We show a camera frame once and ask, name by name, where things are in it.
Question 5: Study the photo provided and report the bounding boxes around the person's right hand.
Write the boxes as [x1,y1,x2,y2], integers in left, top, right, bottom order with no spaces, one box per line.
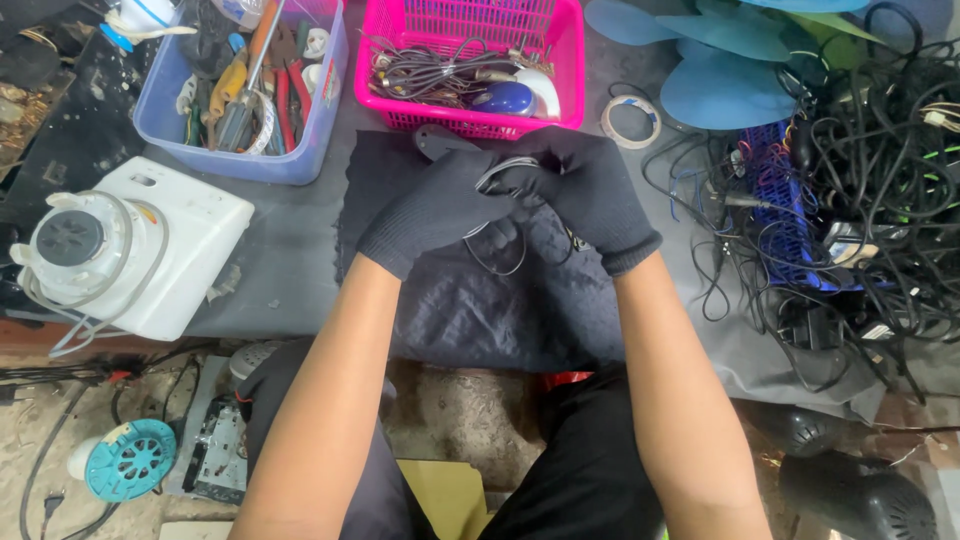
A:
[495,125,664,278]

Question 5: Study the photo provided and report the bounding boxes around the pink plastic basket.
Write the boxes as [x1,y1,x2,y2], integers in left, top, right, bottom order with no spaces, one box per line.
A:
[353,0,587,142]

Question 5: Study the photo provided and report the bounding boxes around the blue and white mouse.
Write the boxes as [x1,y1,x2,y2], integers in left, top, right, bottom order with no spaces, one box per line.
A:
[472,67,562,121]

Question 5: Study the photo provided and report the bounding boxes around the black flat plastic part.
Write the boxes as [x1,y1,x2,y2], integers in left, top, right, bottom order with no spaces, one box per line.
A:
[414,123,481,162]

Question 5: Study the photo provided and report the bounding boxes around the black fan motor housing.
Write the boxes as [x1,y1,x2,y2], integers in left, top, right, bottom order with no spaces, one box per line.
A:
[777,448,940,540]

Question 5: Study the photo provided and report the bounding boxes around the grey metal chassis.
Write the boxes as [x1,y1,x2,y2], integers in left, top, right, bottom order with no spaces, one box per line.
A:
[163,355,250,506]

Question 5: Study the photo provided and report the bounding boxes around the roll of white tape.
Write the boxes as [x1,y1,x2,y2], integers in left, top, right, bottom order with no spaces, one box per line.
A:
[600,94,663,150]

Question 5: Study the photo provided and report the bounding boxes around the dark grey work cloth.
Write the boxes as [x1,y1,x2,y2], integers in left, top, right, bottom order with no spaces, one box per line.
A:
[334,129,628,374]

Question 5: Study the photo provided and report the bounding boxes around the yellow cardboard piece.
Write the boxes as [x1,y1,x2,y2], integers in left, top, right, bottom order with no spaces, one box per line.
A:
[396,459,496,540]

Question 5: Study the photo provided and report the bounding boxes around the person's black trousers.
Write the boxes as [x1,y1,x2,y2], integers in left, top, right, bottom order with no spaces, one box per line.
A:
[237,337,669,540]

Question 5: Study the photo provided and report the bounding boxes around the blue fan blade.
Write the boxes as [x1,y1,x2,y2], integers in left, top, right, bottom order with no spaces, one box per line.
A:
[583,0,886,132]

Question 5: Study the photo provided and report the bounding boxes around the bundle of dark cables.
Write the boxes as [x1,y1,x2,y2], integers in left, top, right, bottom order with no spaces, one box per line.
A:
[363,30,519,110]

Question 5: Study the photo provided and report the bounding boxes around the orange handled screwdriver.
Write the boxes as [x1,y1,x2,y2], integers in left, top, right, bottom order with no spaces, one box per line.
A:
[216,0,288,151]

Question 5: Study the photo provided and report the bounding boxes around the thin grey wire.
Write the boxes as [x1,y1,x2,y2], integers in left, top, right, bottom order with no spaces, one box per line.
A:
[462,156,543,277]

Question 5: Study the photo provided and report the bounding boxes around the person's left hand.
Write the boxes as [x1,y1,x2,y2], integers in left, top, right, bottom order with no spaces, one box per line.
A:
[355,147,526,282]

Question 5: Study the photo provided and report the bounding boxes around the blue plastic crate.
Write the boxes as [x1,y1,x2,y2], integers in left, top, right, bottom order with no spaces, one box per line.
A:
[738,120,864,294]

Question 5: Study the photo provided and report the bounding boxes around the red handled pliers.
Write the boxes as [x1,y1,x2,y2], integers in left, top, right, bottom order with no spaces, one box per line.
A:
[270,22,315,155]

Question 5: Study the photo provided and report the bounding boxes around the white blender base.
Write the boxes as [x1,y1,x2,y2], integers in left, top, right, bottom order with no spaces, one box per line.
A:
[9,156,256,343]

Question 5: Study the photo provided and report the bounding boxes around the blue plastic tool tub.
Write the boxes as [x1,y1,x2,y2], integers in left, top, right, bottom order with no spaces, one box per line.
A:
[132,0,351,186]

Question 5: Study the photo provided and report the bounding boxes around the teal round fan part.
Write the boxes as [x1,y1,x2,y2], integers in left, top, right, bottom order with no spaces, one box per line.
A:
[66,418,179,504]

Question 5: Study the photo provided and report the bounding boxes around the heap of black cables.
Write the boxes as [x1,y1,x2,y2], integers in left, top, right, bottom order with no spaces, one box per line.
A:
[641,3,960,406]

